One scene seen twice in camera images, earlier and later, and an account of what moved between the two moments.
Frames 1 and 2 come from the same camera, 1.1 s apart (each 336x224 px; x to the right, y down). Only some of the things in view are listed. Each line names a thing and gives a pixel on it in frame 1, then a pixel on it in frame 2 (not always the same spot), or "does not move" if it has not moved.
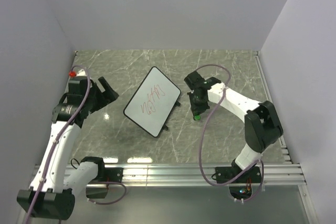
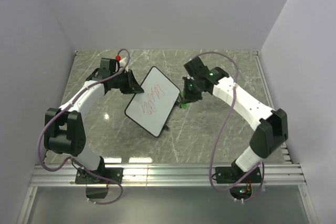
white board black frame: [152, 104] does not move
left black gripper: [106, 97] -> [133, 86]
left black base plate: [110, 174] does not move
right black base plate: [251, 176] does not move
